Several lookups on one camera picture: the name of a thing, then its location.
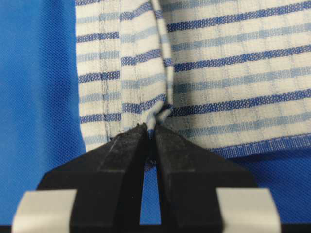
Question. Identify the blue striped white towel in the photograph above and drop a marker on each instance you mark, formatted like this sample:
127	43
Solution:
232	76

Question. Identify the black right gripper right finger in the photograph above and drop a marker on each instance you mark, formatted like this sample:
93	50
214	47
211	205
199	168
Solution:
188	176

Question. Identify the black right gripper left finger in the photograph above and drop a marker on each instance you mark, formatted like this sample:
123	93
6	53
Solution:
108	181

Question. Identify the blue table cloth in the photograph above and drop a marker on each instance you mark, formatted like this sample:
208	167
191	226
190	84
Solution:
39	112

